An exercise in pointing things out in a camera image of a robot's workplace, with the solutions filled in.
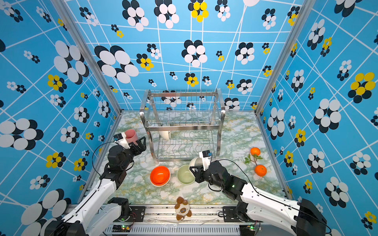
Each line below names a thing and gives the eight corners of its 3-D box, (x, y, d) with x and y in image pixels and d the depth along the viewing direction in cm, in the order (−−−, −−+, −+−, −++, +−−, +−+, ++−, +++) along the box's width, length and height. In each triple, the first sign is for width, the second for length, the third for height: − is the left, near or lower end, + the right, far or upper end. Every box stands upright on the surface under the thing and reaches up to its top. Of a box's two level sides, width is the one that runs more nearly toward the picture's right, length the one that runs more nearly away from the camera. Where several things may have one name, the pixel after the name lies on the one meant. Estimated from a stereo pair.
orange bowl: (150, 188, 84) (148, 185, 79) (153, 169, 91) (151, 165, 86) (170, 188, 84) (168, 185, 79) (171, 169, 91) (170, 165, 86)
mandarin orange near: (256, 176, 88) (259, 173, 84) (254, 168, 91) (256, 164, 87) (265, 176, 88) (268, 173, 84) (262, 168, 91) (265, 164, 87)
